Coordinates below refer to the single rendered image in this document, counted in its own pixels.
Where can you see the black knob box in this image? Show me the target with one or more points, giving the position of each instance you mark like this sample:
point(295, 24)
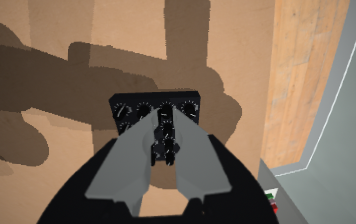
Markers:
point(128, 104)

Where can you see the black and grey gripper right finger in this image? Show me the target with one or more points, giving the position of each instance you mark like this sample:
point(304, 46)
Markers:
point(206, 169)

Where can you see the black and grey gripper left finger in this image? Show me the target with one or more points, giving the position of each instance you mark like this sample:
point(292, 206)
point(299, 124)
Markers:
point(117, 172)

